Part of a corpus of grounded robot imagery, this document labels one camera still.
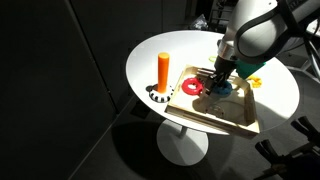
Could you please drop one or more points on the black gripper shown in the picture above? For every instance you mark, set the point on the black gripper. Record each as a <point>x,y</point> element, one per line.
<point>225,68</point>

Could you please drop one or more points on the wooden tray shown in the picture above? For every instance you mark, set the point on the wooden tray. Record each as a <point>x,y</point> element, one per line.
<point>213,121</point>

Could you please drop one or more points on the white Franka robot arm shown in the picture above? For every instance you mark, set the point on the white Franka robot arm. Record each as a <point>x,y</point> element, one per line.
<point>260,30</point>

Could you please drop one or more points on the orange peg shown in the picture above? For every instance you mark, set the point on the orange peg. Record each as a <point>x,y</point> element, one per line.
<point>163,71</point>

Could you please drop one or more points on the black white striped peg base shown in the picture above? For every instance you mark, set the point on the black white striped peg base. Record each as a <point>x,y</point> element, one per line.
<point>160,97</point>

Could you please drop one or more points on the grey crumpled bag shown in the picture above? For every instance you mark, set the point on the grey crumpled bag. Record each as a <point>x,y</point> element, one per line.
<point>200,22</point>

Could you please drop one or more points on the dark metal rack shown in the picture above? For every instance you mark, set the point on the dark metal rack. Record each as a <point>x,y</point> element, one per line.
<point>221,13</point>

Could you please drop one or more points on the black clamp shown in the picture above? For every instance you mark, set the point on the black clamp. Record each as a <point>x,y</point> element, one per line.
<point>271,151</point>

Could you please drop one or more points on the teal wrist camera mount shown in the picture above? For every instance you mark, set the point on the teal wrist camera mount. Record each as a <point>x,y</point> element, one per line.
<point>250,68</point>

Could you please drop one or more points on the white table pedestal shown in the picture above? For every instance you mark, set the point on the white table pedestal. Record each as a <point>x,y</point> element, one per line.
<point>181,146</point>

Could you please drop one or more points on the white metal frame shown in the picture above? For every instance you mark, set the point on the white metal frame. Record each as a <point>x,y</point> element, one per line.
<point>313,63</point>

